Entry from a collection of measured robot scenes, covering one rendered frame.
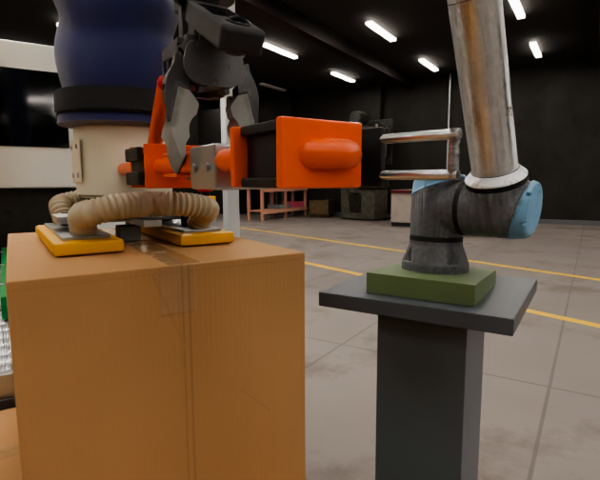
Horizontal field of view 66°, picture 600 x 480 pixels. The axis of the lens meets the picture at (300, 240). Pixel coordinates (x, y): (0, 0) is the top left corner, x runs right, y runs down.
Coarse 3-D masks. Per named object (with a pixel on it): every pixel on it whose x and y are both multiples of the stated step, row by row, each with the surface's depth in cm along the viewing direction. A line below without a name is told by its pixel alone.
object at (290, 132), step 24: (288, 120) 32; (312, 120) 33; (240, 144) 38; (264, 144) 36; (288, 144) 32; (360, 144) 36; (240, 168) 38; (264, 168) 36; (288, 168) 32; (360, 168) 36
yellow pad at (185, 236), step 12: (144, 228) 96; (156, 228) 89; (168, 228) 87; (180, 228) 84; (216, 228) 84; (168, 240) 83; (180, 240) 77; (192, 240) 78; (204, 240) 79; (216, 240) 81; (228, 240) 82
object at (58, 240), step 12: (36, 228) 92; (48, 228) 87; (60, 228) 84; (48, 240) 73; (60, 240) 70; (72, 240) 70; (84, 240) 70; (96, 240) 70; (108, 240) 71; (120, 240) 72; (60, 252) 67; (72, 252) 68; (84, 252) 69; (96, 252) 70
